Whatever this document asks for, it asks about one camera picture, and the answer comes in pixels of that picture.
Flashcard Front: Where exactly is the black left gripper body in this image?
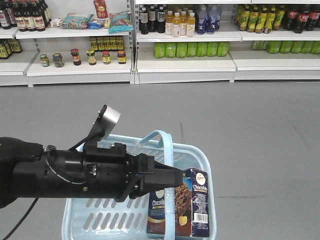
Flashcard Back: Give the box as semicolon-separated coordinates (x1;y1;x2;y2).
82;142;155;202

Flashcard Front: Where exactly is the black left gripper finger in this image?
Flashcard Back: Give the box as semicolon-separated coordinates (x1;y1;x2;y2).
139;167;183;197

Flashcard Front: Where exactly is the chocolate cookie box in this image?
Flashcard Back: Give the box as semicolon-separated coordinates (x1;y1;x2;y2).
146;168;210;238

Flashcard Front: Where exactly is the light blue shopping basket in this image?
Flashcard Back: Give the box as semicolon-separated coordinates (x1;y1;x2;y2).
61;129;217;240

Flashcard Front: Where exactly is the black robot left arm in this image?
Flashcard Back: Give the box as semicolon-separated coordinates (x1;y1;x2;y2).
0;137;183;208

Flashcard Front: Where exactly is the white supermarket shelf unit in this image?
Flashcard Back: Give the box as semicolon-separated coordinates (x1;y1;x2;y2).
0;0;320;87

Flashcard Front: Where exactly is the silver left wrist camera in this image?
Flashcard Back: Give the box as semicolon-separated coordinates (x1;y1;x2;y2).
88;105;121;141

